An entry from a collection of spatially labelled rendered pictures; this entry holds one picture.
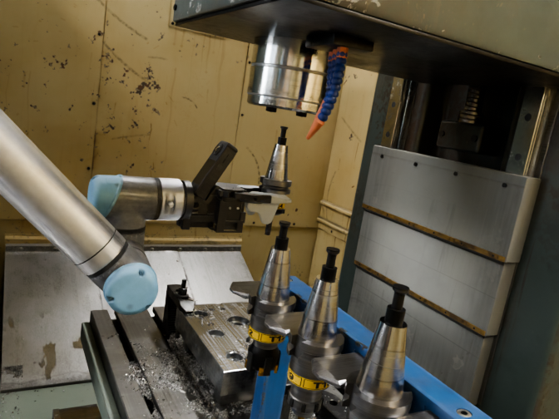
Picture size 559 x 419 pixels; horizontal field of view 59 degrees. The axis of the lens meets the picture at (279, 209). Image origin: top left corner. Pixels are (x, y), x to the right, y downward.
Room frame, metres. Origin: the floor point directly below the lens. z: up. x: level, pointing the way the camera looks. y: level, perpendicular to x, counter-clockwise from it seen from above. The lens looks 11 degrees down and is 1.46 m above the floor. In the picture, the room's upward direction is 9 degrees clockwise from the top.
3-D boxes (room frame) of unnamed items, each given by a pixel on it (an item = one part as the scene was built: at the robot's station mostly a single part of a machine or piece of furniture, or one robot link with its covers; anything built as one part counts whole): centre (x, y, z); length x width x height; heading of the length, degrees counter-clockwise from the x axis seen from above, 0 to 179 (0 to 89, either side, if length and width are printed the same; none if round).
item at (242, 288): (0.67, 0.02, 1.21); 0.07 x 0.05 x 0.01; 120
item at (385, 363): (0.43, -0.12, 1.26); 0.04 x 0.04 x 0.07
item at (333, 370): (0.48, -0.09, 1.21); 0.07 x 0.05 x 0.01; 120
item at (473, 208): (1.18, -0.37, 1.16); 0.48 x 0.05 x 0.51; 30
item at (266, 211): (0.92, 0.02, 1.28); 0.09 x 0.03 x 0.06; 107
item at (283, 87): (0.96, 0.02, 1.53); 0.16 x 0.16 x 0.12
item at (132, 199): (0.82, 0.26, 1.28); 0.11 x 0.08 x 0.09; 120
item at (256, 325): (0.62, -0.01, 1.18); 0.05 x 0.05 x 0.03
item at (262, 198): (0.90, 0.06, 1.30); 0.09 x 0.05 x 0.02; 107
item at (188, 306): (1.09, 0.20, 0.97); 0.13 x 0.03 x 0.15; 30
